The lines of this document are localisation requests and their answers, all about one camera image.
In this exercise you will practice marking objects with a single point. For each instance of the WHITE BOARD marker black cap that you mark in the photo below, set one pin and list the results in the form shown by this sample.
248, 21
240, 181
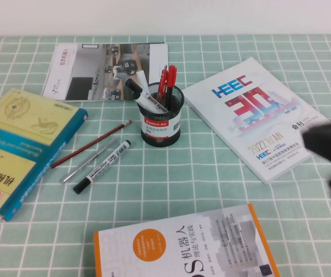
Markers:
153, 104

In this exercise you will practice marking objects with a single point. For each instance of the black mesh pen holder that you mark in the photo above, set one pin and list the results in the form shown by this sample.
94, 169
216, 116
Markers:
159, 130

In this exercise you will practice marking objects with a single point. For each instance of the red cap pen black barrel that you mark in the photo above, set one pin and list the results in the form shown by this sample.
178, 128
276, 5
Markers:
172, 73

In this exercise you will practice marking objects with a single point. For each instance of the red clip pen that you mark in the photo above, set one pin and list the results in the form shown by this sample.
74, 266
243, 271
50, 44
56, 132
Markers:
163, 82

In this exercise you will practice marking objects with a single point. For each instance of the silver pen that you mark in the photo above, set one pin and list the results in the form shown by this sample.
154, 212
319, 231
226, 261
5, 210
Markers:
75, 173

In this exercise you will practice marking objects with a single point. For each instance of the white HEEC catalogue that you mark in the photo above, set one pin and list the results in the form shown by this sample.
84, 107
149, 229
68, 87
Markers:
269, 130

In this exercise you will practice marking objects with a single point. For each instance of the green checkered tablecloth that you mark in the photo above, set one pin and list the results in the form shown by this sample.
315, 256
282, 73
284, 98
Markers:
182, 173

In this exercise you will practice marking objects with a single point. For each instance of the orange and white robot book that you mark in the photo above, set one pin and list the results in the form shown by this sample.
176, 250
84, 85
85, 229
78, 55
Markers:
182, 248

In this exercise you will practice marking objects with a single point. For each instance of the plain white marker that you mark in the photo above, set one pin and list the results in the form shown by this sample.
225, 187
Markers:
142, 79

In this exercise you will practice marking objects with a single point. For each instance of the barcode label marker black cap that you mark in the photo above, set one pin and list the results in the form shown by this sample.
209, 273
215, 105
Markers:
104, 164

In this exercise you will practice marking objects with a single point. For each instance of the red pencil with eraser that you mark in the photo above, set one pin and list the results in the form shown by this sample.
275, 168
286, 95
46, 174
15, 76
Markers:
90, 144

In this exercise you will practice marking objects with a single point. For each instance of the robot photo brochure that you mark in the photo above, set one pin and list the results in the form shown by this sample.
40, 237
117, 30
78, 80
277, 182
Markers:
87, 69

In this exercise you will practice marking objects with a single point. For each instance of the yellow and teal book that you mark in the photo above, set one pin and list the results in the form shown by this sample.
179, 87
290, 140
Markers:
15, 138

